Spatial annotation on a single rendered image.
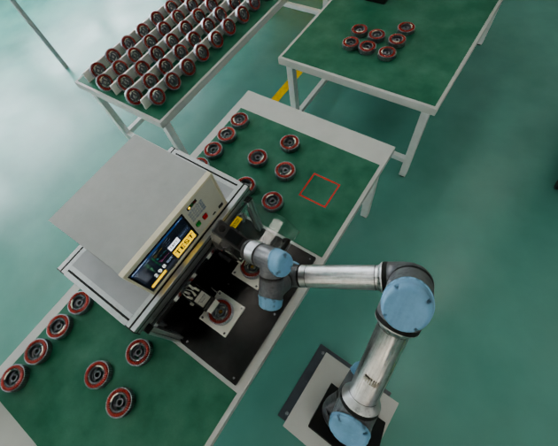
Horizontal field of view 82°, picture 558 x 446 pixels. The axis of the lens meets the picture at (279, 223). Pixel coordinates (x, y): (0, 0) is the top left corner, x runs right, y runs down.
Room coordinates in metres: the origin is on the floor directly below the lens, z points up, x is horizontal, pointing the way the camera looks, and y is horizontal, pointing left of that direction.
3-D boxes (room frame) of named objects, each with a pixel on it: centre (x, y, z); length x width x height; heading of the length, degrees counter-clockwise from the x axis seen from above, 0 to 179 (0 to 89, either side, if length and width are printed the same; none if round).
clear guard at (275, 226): (0.59, 0.13, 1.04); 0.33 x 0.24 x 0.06; 43
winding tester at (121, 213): (0.70, 0.47, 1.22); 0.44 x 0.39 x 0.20; 133
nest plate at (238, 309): (0.37, 0.35, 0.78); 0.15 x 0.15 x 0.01; 43
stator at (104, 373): (0.26, 0.92, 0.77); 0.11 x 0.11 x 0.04
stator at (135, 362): (0.31, 0.74, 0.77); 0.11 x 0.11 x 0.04
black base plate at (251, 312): (0.47, 0.27, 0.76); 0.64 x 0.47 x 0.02; 133
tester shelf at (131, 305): (0.69, 0.48, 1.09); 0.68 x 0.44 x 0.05; 133
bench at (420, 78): (2.22, -1.34, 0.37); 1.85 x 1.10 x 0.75; 133
